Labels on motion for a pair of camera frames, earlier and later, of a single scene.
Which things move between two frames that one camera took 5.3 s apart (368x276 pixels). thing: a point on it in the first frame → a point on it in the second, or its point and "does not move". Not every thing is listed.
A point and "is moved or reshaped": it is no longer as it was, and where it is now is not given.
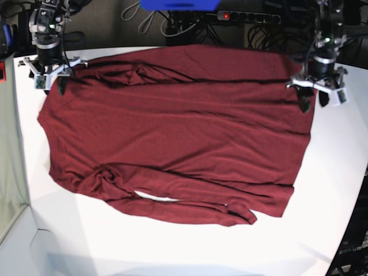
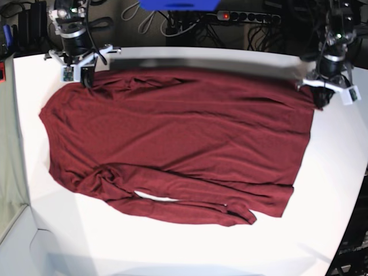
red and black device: (2, 72) does not move
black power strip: (255, 17) does not move
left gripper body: (50, 60) → (76, 53)
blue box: (180, 5) does not move
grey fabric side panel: (13, 194) does not move
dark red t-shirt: (216, 134) is moved or reshaped
